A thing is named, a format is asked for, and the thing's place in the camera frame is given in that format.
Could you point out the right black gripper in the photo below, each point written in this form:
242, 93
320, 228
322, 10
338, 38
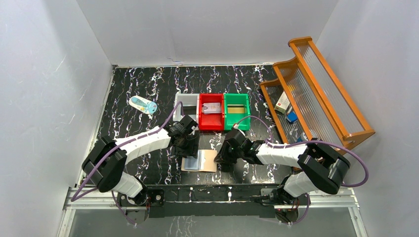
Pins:
223, 156

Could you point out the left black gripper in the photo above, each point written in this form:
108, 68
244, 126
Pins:
188, 148

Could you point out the grey card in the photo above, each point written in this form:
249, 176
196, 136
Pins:
191, 164

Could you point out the grey cards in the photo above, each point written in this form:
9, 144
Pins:
211, 108

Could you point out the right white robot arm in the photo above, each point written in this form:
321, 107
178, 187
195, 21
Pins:
322, 167

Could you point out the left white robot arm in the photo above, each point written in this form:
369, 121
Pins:
105, 164

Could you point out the black card in white bin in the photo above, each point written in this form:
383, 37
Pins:
189, 110

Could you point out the gold card in green bin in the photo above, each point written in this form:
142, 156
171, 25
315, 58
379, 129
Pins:
236, 109

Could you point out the red plastic bin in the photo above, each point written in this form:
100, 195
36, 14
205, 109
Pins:
211, 122

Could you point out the green plastic bin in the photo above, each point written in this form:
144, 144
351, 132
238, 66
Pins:
234, 98

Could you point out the white plastic bin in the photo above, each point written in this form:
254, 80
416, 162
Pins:
187, 100

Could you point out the oval white blue package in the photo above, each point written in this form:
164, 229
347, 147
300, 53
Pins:
143, 105

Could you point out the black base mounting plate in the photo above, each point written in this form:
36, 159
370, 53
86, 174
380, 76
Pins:
260, 200

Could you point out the blue small object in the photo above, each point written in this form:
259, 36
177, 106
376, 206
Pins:
292, 117

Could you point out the blue tape roll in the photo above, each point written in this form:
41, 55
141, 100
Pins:
302, 137

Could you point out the white red small box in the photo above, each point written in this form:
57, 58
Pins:
282, 103

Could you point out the orange wooden shelf rack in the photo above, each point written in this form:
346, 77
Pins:
323, 106

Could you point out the aluminium frame rail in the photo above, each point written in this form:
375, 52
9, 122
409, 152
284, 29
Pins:
90, 199

